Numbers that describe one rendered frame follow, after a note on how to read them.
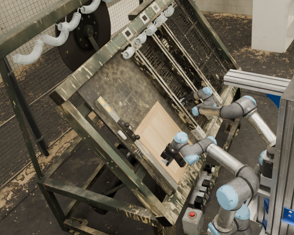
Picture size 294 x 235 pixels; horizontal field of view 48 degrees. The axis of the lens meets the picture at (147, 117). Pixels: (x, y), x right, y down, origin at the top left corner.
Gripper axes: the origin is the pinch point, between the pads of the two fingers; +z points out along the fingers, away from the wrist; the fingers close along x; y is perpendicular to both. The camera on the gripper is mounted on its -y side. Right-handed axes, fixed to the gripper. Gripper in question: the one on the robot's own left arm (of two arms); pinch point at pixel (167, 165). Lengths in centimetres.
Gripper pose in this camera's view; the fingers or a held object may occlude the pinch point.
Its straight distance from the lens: 225.3
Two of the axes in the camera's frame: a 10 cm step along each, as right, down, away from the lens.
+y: -7.8, -6.0, 1.9
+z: -2.4, 5.7, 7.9
